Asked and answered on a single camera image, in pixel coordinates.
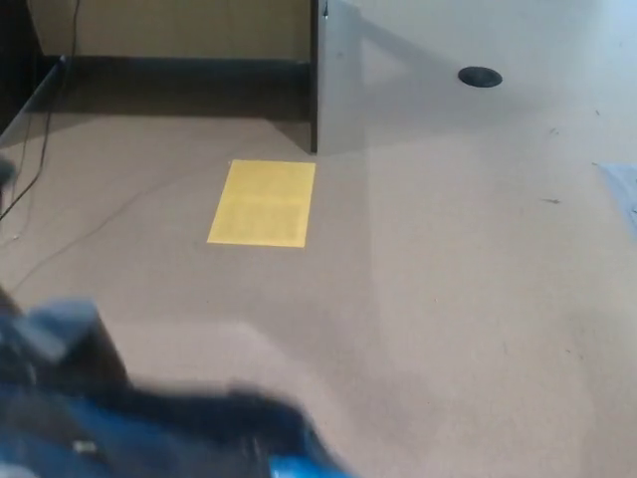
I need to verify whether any tan wooden desk back panel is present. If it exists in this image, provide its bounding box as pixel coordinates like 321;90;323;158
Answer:
24;0;314;59

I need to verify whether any yellow paper sheet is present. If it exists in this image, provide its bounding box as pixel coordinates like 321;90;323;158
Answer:
206;158;318;249

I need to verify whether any grey desk side panel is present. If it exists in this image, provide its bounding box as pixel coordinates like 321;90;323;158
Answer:
310;0;373;155

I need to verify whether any black cabinet with grey base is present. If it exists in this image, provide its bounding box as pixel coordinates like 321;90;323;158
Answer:
0;0;68;138

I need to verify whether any black printed plastic bag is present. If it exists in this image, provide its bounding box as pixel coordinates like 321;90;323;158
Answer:
0;283;360;478

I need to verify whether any clear plastic sheet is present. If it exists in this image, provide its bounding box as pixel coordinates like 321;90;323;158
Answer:
595;161;637;226

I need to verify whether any black power cable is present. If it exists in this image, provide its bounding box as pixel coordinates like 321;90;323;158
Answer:
0;0;82;221

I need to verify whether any thin grey floor cable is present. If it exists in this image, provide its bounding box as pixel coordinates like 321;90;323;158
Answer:
8;166;233;295

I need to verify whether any black round floor cover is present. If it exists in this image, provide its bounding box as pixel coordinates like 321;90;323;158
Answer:
457;65;504;90

